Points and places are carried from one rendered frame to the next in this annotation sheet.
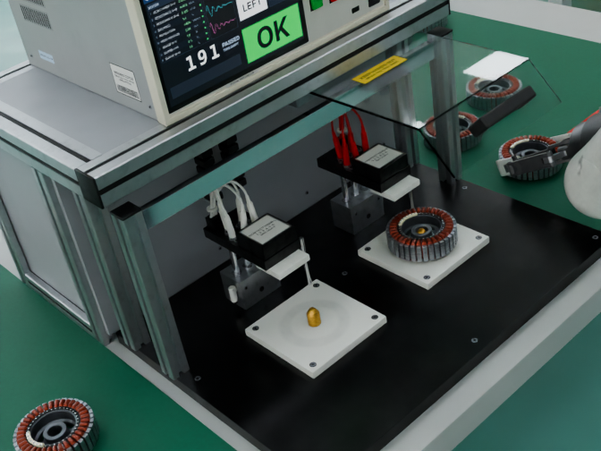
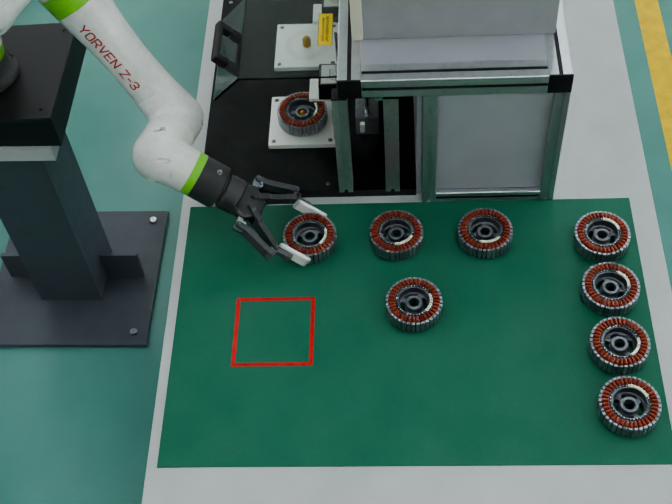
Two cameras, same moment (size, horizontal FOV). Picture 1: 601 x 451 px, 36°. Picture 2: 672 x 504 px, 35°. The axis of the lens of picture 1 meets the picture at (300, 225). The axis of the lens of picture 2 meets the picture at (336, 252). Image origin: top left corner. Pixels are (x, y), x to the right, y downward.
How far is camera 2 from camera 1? 2.85 m
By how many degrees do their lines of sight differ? 83
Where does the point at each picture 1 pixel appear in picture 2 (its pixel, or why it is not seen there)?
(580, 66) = (382, 406)
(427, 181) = (359, 176)
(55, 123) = not seen: outside the picture
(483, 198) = (306, 181)
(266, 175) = not seen: hidden behind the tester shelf
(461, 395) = (208, 71)
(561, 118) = (334, 313)
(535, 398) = not seen: hidden behind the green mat
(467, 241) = (278, 135)
